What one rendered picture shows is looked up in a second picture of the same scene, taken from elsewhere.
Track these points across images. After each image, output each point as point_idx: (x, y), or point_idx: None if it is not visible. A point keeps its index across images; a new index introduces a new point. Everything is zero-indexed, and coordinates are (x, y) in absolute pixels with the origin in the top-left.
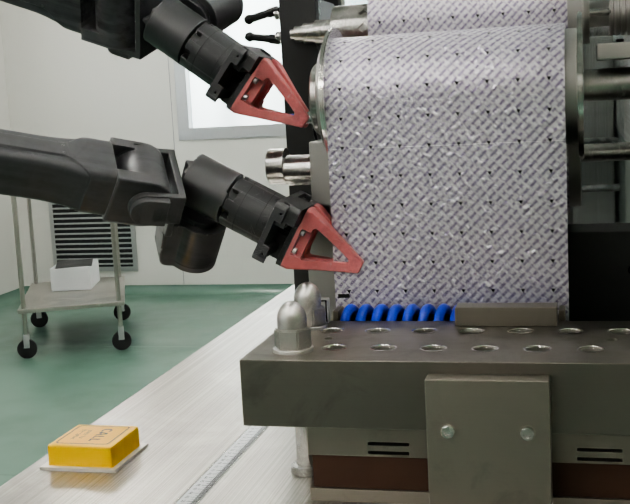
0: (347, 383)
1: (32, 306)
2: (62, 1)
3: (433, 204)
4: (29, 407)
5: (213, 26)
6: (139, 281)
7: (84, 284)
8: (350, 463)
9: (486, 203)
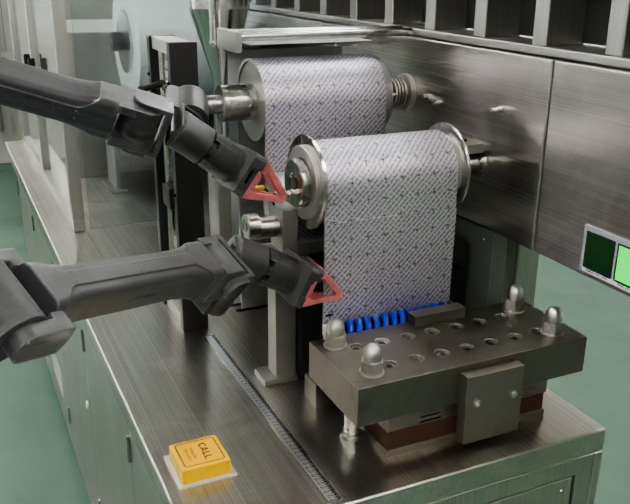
0: (418, 388)
1: None
2: (97, 116)
3: (385, 251)
4: None
5: (221, 134)
6: None
7: None
8: (409, 430)
9: (413, 247)
